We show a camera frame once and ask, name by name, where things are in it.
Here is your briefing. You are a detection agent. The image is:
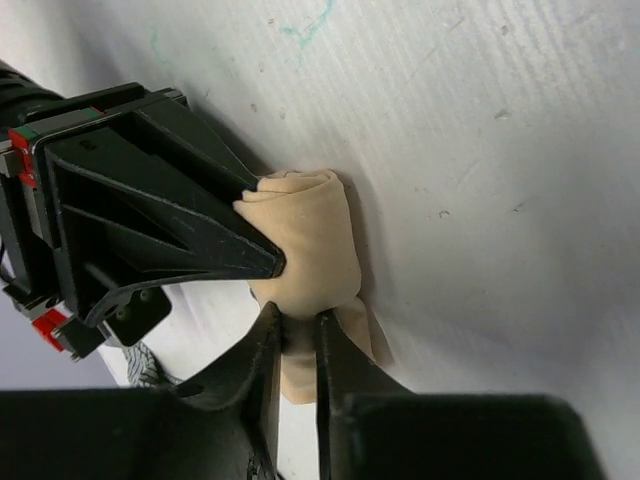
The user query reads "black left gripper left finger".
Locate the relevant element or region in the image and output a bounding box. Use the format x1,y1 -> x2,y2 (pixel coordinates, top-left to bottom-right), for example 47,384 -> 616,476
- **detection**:
169,303 -> 281,479

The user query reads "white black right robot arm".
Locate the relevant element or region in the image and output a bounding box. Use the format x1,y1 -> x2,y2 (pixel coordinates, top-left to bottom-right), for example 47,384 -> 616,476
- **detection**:
1,66 -> 285,359

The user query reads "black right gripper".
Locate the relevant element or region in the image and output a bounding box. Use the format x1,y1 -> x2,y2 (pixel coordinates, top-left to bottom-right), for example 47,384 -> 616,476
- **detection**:
1,82 -> 285,358

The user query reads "grey striped underwear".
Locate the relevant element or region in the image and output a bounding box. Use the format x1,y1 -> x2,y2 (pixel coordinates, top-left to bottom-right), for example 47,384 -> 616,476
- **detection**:
122,342 -> 181,388

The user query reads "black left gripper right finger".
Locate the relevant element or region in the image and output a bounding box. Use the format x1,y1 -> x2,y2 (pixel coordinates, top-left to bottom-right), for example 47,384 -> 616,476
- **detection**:
314,310 -> 413,479

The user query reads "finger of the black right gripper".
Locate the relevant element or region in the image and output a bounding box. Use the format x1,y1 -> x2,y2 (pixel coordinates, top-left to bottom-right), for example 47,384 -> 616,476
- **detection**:
133,98 -> 257,193

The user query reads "beige underwear with navy trim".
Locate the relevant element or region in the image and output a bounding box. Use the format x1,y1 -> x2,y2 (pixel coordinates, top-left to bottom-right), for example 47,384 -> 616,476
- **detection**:
233,169 -> 392,405

